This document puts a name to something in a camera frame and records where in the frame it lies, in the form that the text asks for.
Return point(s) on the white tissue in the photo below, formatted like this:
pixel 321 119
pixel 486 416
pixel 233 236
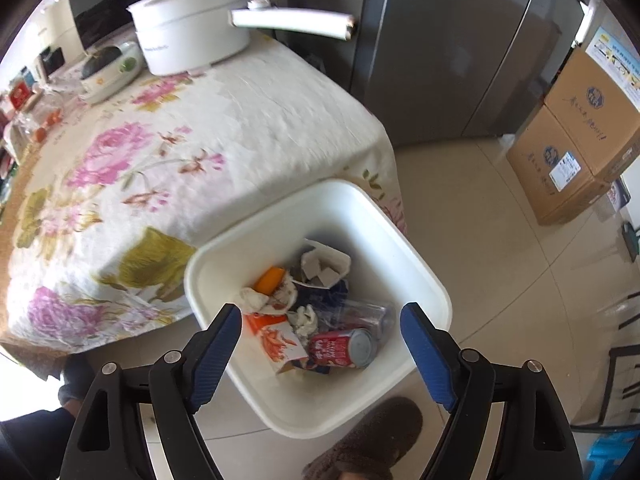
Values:
pixel 302 320
pixel 285 295
pixel 255 300

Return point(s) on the orange white paper bag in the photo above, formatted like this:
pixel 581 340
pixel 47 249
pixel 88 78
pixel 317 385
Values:
pixel 280 345

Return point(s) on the grey refrigerator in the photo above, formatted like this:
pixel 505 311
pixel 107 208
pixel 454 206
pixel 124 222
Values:
pixel 450 50

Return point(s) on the clear plastic bottle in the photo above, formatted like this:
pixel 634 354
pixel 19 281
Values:
pixel 365 312

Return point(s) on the jar with red label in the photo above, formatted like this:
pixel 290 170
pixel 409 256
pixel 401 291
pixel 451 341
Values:
pixel 21 96

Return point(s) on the dark green device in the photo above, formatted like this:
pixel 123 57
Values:
pixel 631 242

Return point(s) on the small printed box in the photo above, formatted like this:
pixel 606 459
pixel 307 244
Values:
pixel 620 194

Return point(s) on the floral tablecloth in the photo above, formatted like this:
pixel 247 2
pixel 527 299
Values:
pixel 200 135

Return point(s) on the orange peel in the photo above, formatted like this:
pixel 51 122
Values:
pixel 270 280

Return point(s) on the black microwave oven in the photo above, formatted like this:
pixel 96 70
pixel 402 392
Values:
pixel 100 5

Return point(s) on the person's dark trouser leg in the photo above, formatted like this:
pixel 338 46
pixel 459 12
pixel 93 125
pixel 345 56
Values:
pixel 35 440

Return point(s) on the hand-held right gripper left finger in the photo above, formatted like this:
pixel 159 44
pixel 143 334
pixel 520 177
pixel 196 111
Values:
pixel 215 355

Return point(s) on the white plastic bin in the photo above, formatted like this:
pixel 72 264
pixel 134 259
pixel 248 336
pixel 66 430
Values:
pixel 350 220

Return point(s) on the torn white paper carton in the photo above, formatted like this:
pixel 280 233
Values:
pixel 325 260

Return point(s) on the blue tissue box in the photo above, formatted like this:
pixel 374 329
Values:
pixel 325 301

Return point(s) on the blue white printed box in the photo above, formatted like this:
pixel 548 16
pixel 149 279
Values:
pixel 615 60

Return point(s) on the black metal chair frame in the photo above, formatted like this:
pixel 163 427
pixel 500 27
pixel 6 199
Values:
pixel 612 355

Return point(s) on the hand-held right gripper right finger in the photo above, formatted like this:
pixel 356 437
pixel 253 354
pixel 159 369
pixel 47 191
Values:
pixel 425 355

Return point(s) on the blue plastic stool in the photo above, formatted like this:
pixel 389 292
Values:
pixel 612 455

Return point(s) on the white electric cooking pot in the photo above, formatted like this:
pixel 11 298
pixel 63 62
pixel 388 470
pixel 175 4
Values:
pixel 190 35

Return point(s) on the white ceramic dish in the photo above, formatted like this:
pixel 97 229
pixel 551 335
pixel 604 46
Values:
pixel 117 82

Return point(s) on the brown cardboard box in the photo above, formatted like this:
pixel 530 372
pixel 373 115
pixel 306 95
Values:
pixel 540 175
pixel 590 110

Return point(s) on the red drink can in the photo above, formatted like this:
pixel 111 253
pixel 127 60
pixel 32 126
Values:
pixel 332 350

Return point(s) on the brown fuzzy slipper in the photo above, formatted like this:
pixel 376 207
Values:
pixel 370 430

